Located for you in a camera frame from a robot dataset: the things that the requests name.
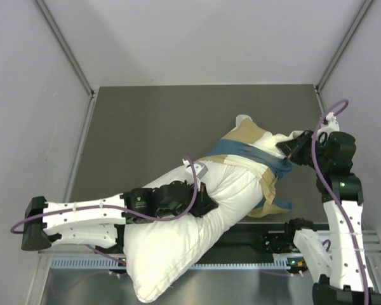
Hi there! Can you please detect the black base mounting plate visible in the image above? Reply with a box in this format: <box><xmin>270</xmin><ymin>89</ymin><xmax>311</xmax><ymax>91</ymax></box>
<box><xmin>91</xmin><ymin>221</ymin><xmax>334</xmax><ymax>255</ymax></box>

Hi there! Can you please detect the grey slotted cable duct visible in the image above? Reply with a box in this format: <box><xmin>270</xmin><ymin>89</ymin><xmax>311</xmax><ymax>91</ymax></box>
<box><xmin>51</xmin><ymin>256</ymin><xmax>305</xmax><ymax>270</ymax></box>

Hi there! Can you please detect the checkered blue beige white pillowcase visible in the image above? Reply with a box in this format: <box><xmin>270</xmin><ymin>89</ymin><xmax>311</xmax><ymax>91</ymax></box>
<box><xmin>200</xmin><ymin>114</ymin><xmax>302</xmax><ymax>218</ymax></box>

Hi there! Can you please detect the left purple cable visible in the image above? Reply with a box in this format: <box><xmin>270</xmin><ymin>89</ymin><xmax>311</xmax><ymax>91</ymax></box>
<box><xmin>11</xmin><ymin>155</ymin><xmax>199</xmax><ymax>263</ymax></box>

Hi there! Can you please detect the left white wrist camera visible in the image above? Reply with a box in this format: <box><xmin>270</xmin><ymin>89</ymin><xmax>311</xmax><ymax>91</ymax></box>
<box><xmin>183</xmin><ymin>159</ymin><xmax>208</xmax><ymax>181</ymax></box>

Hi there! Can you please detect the right aluminium frame post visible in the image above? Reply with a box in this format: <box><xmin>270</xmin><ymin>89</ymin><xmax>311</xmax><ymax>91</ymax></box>
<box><xmin>315</xmin><ymin>0</ymin><xmax>375</xmax><ymax>94</ymax></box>

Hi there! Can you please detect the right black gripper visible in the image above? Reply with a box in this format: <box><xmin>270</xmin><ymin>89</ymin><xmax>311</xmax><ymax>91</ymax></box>
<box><xmin>279</xmin><ymin>128</ymin><xmax>331</xmax><ymax>171</ymax></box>

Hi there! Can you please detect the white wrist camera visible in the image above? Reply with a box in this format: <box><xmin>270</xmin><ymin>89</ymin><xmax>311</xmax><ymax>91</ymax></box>
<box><xmin>316</xmin><ymin>112</ymin><xmax>340</xmax><ymax>142</ymax></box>
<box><xmin>183</xmin><ymin>159</ymin><xmax>208</xmax><ymax>181</ymax></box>

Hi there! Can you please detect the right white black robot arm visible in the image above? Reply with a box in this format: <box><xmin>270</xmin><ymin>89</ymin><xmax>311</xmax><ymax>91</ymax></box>
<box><xmin>276</xmin><ymin>130</ymin><xmax>381</xmax><ymax>304</ymax></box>

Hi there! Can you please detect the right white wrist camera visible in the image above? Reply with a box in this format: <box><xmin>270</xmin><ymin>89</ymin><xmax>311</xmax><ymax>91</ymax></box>
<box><xmin>316</xmin><ymin>112</ymin><xmax>340</xmax><ymax>142</ymax></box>

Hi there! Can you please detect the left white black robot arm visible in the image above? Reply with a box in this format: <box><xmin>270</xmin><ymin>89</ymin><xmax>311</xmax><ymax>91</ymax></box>
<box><xmin>21</xmin><ymin>180</ymin><xmax>218</xmax><ymax>253</ymax></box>

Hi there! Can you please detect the left aluminium frame post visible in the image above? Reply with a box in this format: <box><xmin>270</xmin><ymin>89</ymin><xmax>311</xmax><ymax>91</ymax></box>
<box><xmin>32</xmin><ymin>0</ymin><xmax>95</xmax><ymax>96</ymax></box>

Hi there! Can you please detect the aluminium frame post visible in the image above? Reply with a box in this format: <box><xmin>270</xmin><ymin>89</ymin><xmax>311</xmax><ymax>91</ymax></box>
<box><xmin>315</xmin><ymin>0</ymin><xmax>375</xmax><ymax>94</ymax></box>
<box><xmin>32</xmin><ymin>0</ymin><xmax>95</xmax><ymax>96</ymax></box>

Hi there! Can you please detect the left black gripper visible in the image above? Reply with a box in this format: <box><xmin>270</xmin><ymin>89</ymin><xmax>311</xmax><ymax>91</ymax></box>
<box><xmin>157</xmin><ymin>179</ymin><xmax>216</xmax><ymax>219</ymax></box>

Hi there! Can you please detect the white pillow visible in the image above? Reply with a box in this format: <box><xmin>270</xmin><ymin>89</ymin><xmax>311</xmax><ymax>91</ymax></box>
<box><xmin>124</xmin><ymin>160</ymin><xmax>263</xmax><ymax>303</ymax></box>

